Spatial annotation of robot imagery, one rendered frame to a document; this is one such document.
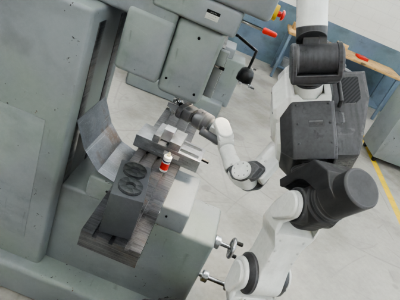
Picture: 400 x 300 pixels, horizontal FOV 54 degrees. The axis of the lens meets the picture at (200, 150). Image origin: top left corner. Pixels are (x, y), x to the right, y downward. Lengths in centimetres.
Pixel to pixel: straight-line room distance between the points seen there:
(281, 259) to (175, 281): 90
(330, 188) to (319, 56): 38
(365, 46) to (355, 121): 720
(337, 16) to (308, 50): 708
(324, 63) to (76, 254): 159
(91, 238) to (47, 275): 78
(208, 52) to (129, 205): 65
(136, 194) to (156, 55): 56
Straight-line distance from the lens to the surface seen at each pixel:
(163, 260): 205
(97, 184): 187
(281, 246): 131
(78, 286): 222
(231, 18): 150
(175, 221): 185
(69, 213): 206
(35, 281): 227
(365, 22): 837
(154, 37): 157
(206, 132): 164
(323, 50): 120
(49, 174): 188
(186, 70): 159
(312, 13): 120
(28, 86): 173
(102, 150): 192
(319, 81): 120
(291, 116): 123
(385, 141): 594
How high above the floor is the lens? 196
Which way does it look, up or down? 29 degrees down
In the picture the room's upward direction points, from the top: 23 degrees clockwise
